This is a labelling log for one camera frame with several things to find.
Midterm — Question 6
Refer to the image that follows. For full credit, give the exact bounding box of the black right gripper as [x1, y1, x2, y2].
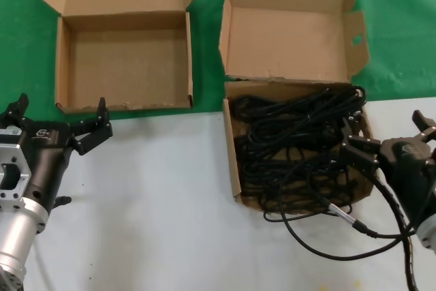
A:
[339, 109, 436, 230]

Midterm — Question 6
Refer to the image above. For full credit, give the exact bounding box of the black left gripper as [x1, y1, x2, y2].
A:
[0, 92, 114, 213]

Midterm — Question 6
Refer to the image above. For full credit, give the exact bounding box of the open brown cardboard box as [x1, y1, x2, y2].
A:
[39, 0, 204, 114]
[217, 0, 381, 212]

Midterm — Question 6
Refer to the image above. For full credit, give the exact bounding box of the green table cloth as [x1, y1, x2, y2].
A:
[0, 0, 436, 125]

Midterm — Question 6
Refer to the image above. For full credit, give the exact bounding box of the black corrugated cable conduit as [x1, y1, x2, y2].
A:
[373, 173, 422, 291]

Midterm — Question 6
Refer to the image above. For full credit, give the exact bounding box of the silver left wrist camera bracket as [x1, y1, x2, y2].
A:
[0, 143, 34, 211]

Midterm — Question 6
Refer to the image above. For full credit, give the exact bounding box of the black left wrist cable plug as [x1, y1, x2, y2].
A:
[50, 195, 72, 209]

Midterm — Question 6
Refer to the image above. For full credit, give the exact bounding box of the black cable with silver connector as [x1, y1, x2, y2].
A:
[323, 200, 418, 239]

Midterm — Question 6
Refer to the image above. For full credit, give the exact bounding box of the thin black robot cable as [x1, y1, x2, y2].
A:
[282, 215, 416, 258]

